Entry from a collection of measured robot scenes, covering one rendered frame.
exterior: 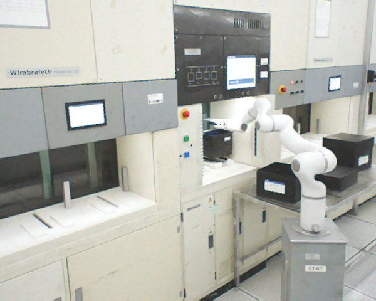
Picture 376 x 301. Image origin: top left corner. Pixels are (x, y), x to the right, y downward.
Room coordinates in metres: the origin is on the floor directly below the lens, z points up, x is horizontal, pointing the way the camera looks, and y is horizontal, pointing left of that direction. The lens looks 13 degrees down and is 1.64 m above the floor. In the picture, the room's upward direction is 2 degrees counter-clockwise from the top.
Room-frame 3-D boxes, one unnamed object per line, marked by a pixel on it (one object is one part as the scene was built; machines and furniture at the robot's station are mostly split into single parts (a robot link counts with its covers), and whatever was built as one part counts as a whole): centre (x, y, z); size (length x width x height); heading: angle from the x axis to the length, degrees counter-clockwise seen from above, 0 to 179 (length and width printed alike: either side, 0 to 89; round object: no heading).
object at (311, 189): (1.79, -0.63, 1.07); 0.19 x 0.12 x 0.24; 111
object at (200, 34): (2.72, -0.02, 0.98); 0.95 x 0.88 x 1.95; 41
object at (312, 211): (1.80, -0.66, 0.85); 0.19 x 0.19 x 0.18
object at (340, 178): (2.52, -1.04, 0.83); 0.29 x 0.29 x 0.13; 43
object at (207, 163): (2.74, -0.23, 0.89); 0.22 x 0.21 x 0.04; 41
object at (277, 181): (2.33, -0.66, 0.85); 0.28 x 0.28 x 0.17; 49
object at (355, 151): (2.91, -1.33, 0.89); 0.29 x 0.29 x 0.25; 36
